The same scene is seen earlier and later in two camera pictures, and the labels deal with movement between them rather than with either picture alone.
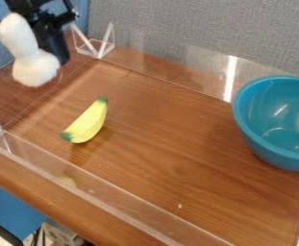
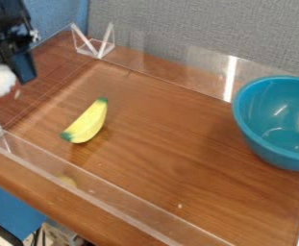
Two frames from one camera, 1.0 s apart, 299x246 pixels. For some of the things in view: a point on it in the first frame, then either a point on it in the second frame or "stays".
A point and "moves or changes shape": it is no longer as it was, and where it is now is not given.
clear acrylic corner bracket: (90, 46) stays
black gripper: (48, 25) → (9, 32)
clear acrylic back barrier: (210, 73) stays
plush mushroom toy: (36, 64) moves or changes shape
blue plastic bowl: (273, 110) stays
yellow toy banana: (84, 128) stays
